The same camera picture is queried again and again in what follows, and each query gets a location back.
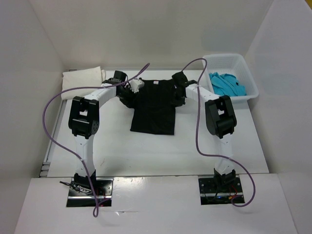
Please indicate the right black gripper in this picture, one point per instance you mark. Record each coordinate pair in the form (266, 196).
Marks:
(180, 103)

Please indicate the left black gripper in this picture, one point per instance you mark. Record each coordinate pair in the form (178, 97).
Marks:
(129, 102)

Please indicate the black t shirt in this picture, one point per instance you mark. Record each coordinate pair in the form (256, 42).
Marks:
(154, 111)

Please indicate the white t shirt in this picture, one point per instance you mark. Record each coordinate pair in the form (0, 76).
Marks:
(92, 77)

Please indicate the cyan t shirt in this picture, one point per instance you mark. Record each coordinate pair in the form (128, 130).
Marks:
(226, 84)

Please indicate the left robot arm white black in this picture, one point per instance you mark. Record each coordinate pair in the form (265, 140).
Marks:
(84, 123)

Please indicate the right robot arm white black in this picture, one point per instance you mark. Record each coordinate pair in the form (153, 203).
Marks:
(220, 122)

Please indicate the white plastic basket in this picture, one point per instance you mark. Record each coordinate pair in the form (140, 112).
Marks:
(234, 65)

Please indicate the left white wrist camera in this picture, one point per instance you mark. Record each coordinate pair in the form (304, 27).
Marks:
(136, 84)

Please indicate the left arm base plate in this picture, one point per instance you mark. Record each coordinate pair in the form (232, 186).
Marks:
(79, 196)

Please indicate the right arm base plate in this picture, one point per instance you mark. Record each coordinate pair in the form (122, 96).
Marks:
(211, 195)

